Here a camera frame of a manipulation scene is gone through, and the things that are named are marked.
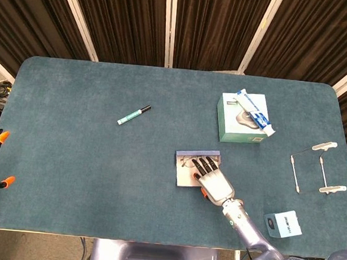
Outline right robot hand grey back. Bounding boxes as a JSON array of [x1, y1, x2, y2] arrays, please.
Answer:
[[187, 154, 239, 209]]

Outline white package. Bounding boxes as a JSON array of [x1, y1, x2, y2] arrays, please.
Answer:
[[172, 147, 223, 190]]

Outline thin black round eyeglasses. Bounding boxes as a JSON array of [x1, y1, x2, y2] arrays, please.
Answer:
[[178, 154, 220, 172]]

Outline mint green cardboard box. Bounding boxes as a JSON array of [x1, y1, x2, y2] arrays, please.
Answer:
[[214, 90, 271, 147]]

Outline small light blue box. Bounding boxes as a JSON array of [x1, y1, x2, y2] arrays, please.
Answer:
[[262, 207, 305, 240]]

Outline white blue toothpaste tube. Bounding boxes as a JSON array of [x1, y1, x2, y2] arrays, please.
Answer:
[[229, 87, 280, 138]]

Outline lilac grey robot torso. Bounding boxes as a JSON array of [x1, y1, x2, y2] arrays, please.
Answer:
[[88, 237, 222, 260]]

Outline green white marker pen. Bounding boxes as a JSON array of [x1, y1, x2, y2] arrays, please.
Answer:
[[116, 102, 152, 128]]

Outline teal felt table cover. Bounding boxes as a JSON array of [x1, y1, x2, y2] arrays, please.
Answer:
[[0, 53, 347, 260]]

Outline white wire folding stand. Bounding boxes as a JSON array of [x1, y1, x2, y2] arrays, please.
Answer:
[[286, 138, 347, 199]]

